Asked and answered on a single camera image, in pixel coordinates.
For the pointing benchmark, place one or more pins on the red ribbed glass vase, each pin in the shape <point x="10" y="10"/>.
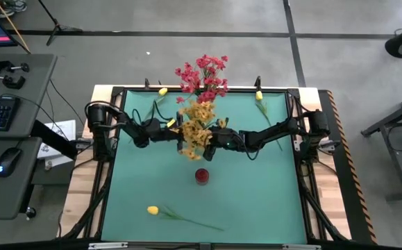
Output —
<point x="201" y="176"/>

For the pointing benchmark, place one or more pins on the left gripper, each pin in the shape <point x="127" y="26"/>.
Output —
<point x="164" y="133"/>

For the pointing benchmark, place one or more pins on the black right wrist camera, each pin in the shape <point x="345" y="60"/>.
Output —
<point x="228" y="141"/>

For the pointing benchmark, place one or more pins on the teal table mat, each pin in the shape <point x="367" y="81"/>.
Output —
<point x="152" y="194"/>

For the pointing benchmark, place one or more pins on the wooden stick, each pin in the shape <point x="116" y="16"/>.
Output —
<point x="13" y="27"/>

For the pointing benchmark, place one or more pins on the black desk clamp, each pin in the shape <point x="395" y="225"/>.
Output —
<point x="8" y="82"/>
<point x="9" y="66"/>

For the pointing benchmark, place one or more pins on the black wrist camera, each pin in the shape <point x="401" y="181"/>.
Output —
<point x="159" y="129"/>
<point x="228" y="141"/>

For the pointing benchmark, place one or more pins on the yellow artificial tulip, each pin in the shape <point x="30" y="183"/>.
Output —
<point x="162" y="91"/>
<point x="152" y="210"/>
<point x="259" y="95"/>

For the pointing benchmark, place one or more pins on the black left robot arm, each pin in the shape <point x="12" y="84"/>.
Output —
<point x="98" y="116"/>

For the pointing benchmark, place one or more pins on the black computer mouse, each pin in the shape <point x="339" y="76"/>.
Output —
<point x="9" y="161"/>

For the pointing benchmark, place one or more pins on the grey side desk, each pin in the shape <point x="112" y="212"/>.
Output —
<point x="9" y="194"/>

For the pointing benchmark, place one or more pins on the black round knob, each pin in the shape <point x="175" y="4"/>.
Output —
<point x="30" y="212"/>

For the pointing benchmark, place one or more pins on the black metal table frame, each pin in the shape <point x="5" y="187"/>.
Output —
<point x="117" y="92"/>

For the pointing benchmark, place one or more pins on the black frame mount clamp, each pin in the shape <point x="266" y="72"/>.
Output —
<point x="257" y="82"/>
<point x="146" y="84"/>

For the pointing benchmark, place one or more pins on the black tripod stand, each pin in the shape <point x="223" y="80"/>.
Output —
<point x="57" y="27"/>

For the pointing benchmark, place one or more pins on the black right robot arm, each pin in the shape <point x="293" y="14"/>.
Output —
<point x="277" y="133"/>

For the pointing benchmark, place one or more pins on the yellow tape label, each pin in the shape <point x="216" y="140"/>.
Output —
<point x="170" y="123"/>

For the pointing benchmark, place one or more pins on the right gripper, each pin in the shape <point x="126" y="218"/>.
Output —
<point x="228" y="140"/>

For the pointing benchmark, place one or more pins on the silver metal bracket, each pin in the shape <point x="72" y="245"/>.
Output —
<point x="301" y="247"/>
<point x="107" y="246"/>

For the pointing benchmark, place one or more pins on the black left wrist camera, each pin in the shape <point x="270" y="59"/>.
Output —
<point x="159" y="129"/>

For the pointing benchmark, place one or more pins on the white paper sheets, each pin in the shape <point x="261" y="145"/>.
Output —
<point x="63" y="126"/>

